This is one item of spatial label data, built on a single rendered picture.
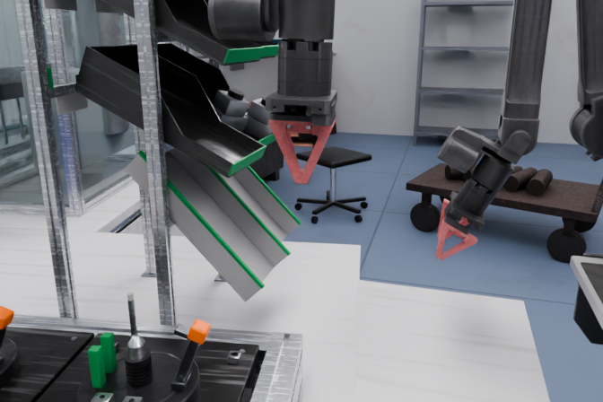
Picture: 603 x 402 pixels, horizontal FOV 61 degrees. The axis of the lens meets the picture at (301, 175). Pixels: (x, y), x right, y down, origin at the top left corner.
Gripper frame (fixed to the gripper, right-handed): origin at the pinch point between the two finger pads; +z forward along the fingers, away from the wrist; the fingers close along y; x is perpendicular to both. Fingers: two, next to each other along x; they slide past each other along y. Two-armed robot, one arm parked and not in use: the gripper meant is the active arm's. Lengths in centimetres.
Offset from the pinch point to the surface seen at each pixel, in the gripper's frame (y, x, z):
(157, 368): 2.6, -16.9, 25.2
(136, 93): -17.5, -27.0, -5.9
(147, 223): -47, -40, 27
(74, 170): -80, -77, 26
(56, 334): -5.6, -35.7, 27.9
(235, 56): -17.7, -12.1, -11.7
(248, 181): -43.9, -16.5, 14.5
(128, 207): -90, -66, 40
